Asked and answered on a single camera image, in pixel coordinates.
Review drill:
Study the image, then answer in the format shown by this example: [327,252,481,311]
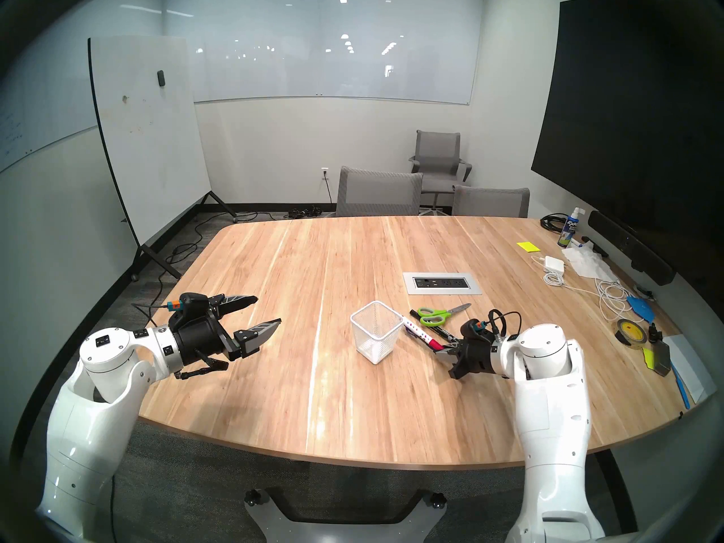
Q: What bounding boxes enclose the long black floor cable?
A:
[153,211,258,277]

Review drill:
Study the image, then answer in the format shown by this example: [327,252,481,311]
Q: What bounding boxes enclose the red-capped white marker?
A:
[402,318,449,356]

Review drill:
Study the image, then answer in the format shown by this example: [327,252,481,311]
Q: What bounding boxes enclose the wall whiteboard with writing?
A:
[0,0,165,175]

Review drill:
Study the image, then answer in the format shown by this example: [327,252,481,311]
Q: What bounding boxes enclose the grey armrest office chair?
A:
[408,130,473,214]

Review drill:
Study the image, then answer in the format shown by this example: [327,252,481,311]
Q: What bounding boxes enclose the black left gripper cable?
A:
[174,358,230,380]

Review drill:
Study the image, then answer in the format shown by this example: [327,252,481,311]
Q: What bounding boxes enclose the yellow and black tape roll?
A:
[615,318,648,346]

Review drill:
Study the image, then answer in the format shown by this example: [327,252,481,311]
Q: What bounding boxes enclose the white crumpled tissue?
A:
[562,245,617,282]

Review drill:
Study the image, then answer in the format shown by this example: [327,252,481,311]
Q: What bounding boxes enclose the dark grey and yellow block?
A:
[642,341,672,376]

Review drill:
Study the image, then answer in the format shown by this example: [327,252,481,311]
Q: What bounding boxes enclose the black left camera cable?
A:
[131,301,173,329]

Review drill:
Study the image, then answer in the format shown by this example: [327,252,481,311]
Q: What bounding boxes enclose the large black wall screen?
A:
[531,0,724,299]

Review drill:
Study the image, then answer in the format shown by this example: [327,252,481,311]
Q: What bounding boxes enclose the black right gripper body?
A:
[457,335,494,376]

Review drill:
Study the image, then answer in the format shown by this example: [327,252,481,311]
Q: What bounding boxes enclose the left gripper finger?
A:
[233,318,282,360]
[218,292,259,315]

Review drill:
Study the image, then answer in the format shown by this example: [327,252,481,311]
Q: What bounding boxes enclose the grey mesh-back chair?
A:
[452,186,531,218]
[336,166,424,217]

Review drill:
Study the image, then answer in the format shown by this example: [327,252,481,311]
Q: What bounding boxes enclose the white paper sheet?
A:
[662,334,716,404]

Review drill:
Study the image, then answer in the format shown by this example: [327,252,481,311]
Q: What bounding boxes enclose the black camera cable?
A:
[488,309,524,342]
[131,301,173,329]

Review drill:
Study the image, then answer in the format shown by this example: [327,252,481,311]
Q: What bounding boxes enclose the rolling whiteboard on stand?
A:
[88,36,237,281]

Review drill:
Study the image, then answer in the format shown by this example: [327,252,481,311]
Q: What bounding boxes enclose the black soundbar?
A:
[588,210,676,286]

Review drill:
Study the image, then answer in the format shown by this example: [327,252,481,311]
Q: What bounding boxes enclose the black right camera cable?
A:
[488,309,524,342]

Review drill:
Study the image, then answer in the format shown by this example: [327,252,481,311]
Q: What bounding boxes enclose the white mesh pen holder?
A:
[350,301,404,365]

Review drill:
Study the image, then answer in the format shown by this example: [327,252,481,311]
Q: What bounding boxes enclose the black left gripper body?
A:
[171,313,239,367]

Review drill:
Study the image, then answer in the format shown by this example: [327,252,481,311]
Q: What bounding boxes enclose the thin blue stick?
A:
[670,362,692,410]

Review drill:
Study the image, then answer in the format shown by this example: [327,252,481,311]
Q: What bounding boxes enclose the black permanent marker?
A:
[410,309,462,344]

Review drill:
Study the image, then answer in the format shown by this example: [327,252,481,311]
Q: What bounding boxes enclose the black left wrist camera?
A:
[169,292,218,316]

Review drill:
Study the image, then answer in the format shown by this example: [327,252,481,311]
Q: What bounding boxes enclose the silver table outlet panel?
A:
[403,272,483,295]

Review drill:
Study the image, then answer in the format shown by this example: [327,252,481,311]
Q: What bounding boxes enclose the whiteboard cleaner spray bottle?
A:
[557,207,584,248]

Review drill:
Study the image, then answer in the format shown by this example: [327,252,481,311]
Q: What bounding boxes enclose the green-handled scissors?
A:
[417,303,472,327]

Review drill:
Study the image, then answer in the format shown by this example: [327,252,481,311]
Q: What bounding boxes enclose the white charger cable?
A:
[532,256,640,325]

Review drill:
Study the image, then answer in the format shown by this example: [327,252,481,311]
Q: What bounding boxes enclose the plain glass wall whiteboard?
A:
[164,0,481,106]

